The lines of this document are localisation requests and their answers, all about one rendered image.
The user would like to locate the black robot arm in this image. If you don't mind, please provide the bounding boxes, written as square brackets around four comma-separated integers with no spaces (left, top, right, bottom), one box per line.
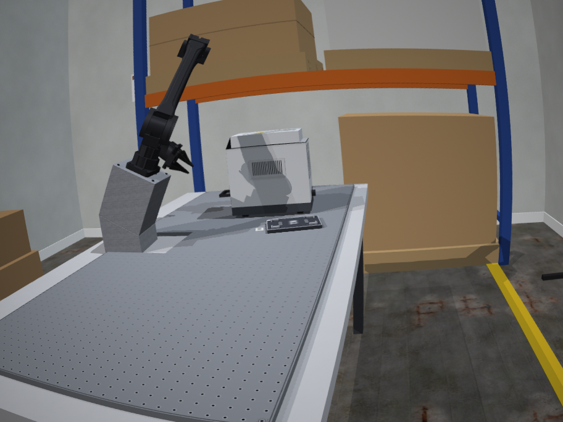
[126,34,211,178]

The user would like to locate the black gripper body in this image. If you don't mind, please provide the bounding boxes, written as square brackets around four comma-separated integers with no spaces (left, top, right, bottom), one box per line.
[159,144,183,169]

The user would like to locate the grey heat sealer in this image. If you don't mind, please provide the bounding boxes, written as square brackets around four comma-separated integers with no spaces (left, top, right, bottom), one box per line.
[219,128,316,217]

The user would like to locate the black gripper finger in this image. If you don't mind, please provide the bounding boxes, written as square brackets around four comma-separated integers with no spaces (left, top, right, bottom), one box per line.
[169,162,189,174]
[176,150,194,167]

